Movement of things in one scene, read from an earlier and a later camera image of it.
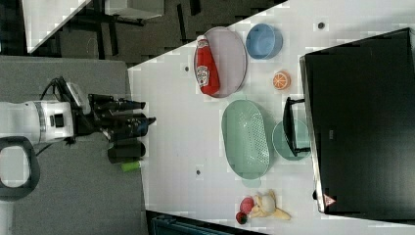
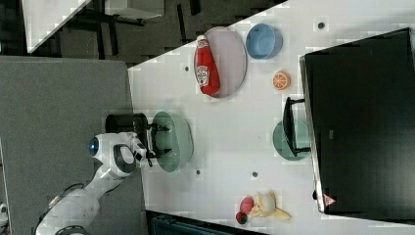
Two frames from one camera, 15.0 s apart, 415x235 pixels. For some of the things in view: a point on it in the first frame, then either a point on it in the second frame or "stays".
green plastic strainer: x=247 y=139 to x=178 y=138
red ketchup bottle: x=205 y=69 stays
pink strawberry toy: x=246 y=205 stays
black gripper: x=112 y=117 to x=151 y=150
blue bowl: x=263 y=41 stays
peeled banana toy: x=265 y=206 stays
